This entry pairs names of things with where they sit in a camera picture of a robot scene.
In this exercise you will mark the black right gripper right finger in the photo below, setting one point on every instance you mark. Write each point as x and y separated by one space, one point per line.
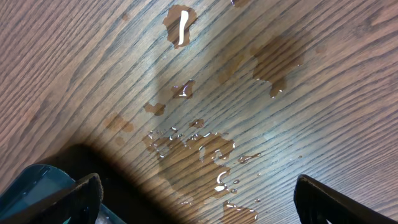
315 203

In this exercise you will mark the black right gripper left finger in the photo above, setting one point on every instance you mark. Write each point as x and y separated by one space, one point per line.
79 203

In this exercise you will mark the black rectangular tray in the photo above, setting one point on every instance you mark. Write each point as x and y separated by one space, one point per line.
38 182

